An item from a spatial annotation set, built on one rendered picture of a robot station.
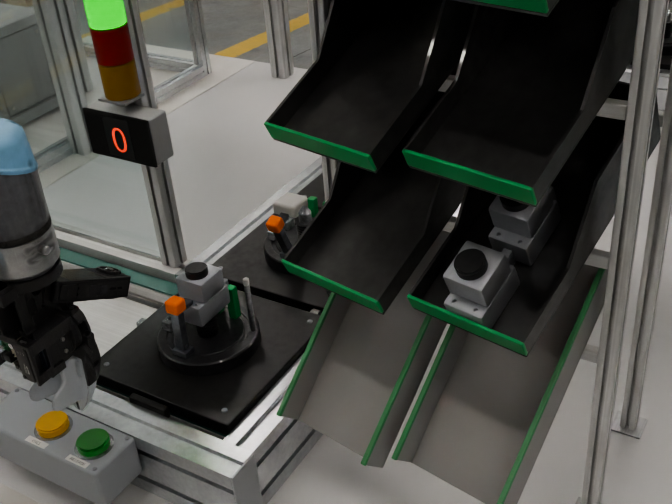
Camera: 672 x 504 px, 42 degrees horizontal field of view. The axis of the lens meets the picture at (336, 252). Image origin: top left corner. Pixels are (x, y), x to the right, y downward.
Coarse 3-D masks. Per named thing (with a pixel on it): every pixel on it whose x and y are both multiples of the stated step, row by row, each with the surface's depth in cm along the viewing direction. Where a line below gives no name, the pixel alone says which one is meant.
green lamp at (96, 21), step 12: (84, 0) 114; (96, 0) 113; (108, 0) 114; (120, 0) 115; (96, 12) 114; (108, 12) 114; (120, 12) 115; (96, 24) 115; (108, 24) 115; (120, 24) 116
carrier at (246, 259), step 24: (288, 192) 152; (312, 216) 140; (264, 240) 139; (216, 264) 138; (240, 264) 137; (264, 264) 137; (240, 288) 134; (264, 288) 132; (288, 288) 131; (312, 288) 131
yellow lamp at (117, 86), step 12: (132, 60) 120; (108, 72) 119; (120, 72) 119; (132, 72) 120; (108, 84) 120; (120, 84) 119; (132, 84) 120; (108, 96) 121; (120, 96) 120; (132, 96) 121
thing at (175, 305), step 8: (176, 296) 113; (168, 304) 112; (176, 304) 111; (184, 304) 113; (168, 312) 113; (176, 312) 112; (176, 320) 113; (184, 320) 114; (176, 328) 114; (184, 328) 114; (176, 336) 115; (184, 336) 115; (176, 344) 116; (184, 344) 115
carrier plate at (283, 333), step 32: (160, 320) 127; (288, 320) 124; (128, 352) 121; (256, 352) 119; (288, 352) 118; (128, 384) 115; (160, 384) 115; (192, 384) 114; (224, 384) 114; (256, 384) 114; (192, 416) 111; (224, 416) 109
